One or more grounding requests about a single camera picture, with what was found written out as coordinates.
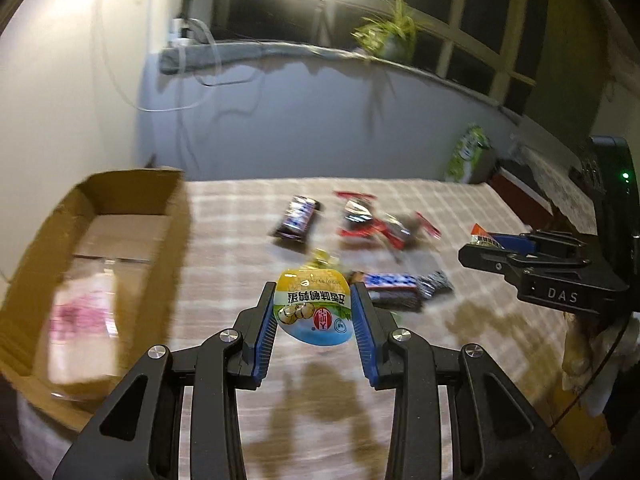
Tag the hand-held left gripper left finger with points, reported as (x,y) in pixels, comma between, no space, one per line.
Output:
(265,332)

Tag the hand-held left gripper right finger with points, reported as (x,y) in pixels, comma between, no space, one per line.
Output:
(362,332)

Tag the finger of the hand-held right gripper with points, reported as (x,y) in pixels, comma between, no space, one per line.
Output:
(492,257)
(515,243)

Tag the orange snack packet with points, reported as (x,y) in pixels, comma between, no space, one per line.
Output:
(482,235)

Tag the brown chocolate bar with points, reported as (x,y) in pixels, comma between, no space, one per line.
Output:
(296,219)
(387,287)

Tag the yellow blue snack pouch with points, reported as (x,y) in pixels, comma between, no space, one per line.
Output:
(310,305)

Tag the yellow candy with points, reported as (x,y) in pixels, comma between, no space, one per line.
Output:
(325,257)

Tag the cardboard box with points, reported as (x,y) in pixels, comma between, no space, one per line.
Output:
(165,240)

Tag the dark cabinet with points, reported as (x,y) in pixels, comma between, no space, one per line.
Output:
(520,185)

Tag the black white wrapped candy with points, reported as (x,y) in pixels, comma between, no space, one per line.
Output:
(436,282)

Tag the white lace cloth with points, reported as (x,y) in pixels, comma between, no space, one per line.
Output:
(560,185)

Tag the red wrapped snack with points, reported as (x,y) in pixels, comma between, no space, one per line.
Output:
(402,230)
(357,215)

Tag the green tissue pack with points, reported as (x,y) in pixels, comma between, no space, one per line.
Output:
(465,155)

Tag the clear plastic bag pink print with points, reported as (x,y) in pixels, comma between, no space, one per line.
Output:
(95,310)

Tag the potted green plant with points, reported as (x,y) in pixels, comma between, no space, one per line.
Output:
(395,35)

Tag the white charger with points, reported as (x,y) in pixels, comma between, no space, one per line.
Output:
(182,32)

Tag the window frame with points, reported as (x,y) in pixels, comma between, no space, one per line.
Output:
(452,37)

